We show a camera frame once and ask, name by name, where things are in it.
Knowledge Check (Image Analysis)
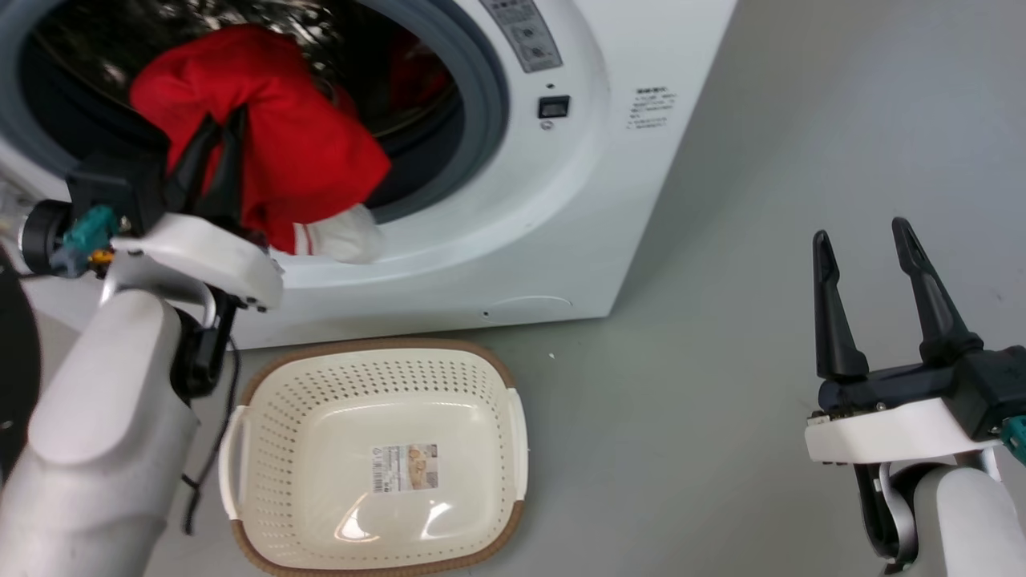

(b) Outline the steel washing machine drum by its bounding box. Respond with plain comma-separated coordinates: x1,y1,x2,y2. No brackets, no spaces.
32,0,462,139

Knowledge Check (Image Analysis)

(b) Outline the small printed text sticker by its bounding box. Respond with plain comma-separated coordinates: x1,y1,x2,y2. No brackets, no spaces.
627,86,678,131

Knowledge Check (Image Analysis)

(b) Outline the white front-load washing machine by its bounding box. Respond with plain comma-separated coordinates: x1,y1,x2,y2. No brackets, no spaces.
0,0,738,350

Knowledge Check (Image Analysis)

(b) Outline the grey rubber door gasket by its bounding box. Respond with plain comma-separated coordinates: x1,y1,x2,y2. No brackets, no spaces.
0,0,511,225

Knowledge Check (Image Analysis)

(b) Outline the cream perforated laundry basket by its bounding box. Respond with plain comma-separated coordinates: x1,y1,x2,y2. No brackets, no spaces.
219,337,530,577

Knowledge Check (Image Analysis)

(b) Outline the thin black cable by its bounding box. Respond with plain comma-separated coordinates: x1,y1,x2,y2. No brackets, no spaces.
182,335,242,536

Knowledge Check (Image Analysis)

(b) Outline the white cloth garment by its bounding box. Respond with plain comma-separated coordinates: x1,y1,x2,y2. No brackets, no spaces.
293,204,385,265

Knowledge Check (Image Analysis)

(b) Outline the dark red garment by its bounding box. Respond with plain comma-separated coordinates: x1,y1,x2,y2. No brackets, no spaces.
388,32,454,121

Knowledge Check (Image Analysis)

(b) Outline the grey instruction label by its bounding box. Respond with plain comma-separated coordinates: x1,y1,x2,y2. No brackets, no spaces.
480,0,563,75

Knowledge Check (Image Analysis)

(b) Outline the black washing machine door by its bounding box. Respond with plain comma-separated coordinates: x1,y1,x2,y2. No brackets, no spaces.
0,244,42,486

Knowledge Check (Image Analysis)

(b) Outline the paper label sticker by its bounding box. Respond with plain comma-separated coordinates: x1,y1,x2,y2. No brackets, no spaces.
371,443,440,494

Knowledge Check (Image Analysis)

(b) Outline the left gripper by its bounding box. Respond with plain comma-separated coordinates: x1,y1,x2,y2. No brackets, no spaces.
19,106,285,313

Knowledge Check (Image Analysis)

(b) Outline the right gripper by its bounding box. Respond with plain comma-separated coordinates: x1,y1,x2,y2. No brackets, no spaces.
805,216,1026,466

